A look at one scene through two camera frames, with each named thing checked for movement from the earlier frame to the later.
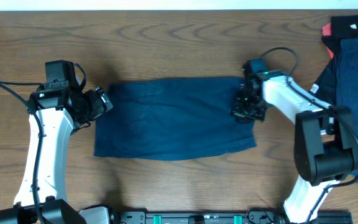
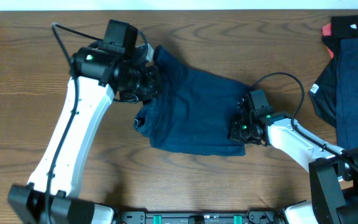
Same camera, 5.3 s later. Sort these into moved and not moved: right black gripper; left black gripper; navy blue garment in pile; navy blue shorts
Moved: navy blue shorts; left black gripper; right black gripper
Not moved: navy blue garment in pile
